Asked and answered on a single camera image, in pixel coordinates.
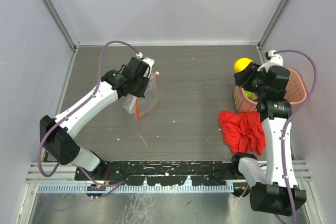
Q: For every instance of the clear zip top bag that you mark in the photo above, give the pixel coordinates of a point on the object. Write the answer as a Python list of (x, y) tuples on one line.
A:
[(141, 106)]

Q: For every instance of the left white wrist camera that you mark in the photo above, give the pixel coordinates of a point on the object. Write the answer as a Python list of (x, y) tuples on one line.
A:
[(147, 60)]

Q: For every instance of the red cloth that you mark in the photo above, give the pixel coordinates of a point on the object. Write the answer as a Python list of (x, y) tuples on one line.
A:
[(242, 131)]

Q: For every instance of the white slotted cable duct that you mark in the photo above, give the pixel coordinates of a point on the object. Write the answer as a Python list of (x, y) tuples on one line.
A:
[(125, 189)]

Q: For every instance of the green apple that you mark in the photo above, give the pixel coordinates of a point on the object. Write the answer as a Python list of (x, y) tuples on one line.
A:
[(249, 95)]

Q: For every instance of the left aluminium frame post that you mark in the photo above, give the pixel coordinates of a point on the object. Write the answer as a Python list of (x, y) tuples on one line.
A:
[(58, 14)]

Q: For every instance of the right aluminium frame post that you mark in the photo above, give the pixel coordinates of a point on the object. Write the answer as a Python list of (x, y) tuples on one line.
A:
[(274, 20)]

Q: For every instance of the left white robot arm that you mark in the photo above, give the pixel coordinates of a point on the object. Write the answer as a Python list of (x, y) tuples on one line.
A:
[(57, 135)]

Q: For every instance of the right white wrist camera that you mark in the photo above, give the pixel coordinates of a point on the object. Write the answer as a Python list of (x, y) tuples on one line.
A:
[(273, 59)]

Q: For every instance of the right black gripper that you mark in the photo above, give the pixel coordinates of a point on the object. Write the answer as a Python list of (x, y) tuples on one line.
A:
[(245, 76)]

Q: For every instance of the aluminium frame post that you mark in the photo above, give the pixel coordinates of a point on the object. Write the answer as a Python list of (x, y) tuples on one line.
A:
[(274, 20), (58, 14)]

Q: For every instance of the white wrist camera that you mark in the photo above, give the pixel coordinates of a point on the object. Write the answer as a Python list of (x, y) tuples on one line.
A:
[(147, 60), (273, 59)]

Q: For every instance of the yellow pear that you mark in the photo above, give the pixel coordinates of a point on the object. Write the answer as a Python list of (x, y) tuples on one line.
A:
[(241, 64)]

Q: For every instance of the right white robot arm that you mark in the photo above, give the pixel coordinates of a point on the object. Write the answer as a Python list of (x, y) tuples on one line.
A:
[(273, 190)]

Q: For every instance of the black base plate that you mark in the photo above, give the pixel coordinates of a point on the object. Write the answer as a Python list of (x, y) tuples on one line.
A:
[(138, 173)]

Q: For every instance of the pink plastic basket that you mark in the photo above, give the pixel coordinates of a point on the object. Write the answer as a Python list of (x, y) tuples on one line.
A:
[(296, 93)]

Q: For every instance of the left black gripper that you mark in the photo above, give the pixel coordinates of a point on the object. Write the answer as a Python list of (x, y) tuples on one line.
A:
[(140, 93)]

